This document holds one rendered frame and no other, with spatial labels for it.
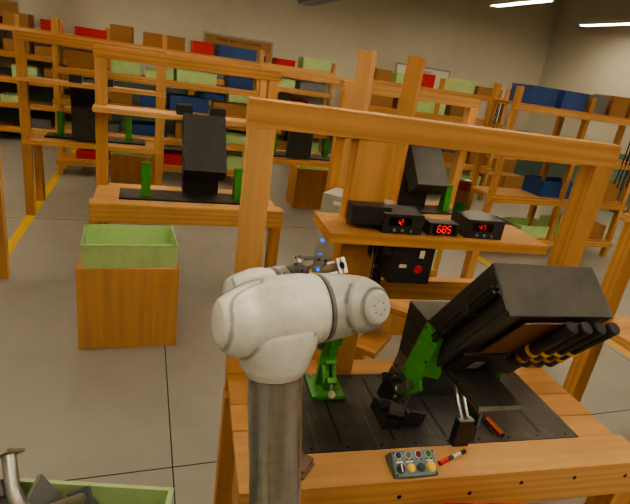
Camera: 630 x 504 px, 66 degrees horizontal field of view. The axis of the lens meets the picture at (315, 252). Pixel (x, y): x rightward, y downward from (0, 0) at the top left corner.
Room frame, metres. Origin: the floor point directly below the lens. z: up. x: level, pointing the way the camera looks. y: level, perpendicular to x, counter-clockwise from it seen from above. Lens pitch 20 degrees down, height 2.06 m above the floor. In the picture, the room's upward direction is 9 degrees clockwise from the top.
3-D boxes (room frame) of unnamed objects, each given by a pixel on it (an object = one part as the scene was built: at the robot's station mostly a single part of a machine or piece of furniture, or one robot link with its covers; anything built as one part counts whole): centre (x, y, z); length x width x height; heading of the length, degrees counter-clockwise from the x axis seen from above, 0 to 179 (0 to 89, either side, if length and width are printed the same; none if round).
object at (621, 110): (6.98, -3.18, 1.14); 2.45 x 0.55 x 2.28; 111
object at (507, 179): (11.23, -3.72, 0.37); 1.20 x 0.81 x 0.74; 113
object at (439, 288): (1.96, -0.41, 1.23); 1.30 x 0.05 x 0.09; 106
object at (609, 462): (1.34, -0.59, 0.82); 1.50 x 0.14 x 0.15; 106
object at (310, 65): (10.93, 1.63, 1.12); 3.01 x 0.54 x 2.23; 111
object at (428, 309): (1.77, -0.58, 1.07); 0.30 x 0.18 x 0.34; 106
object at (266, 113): (1.89, -0.43, 1.89); 1.50 x 0.09 x 0.09; 106
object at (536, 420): (1.60, -0.51, 0.89); 1.10 x 0.42 x 0.02; 106
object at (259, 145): (1.89, -0.43, 1.36); 1.49 x 0.09 x 0.97; 106
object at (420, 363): (1.52, -0.46, 1.17); 0.13 x 0.12 x 0.20; 106
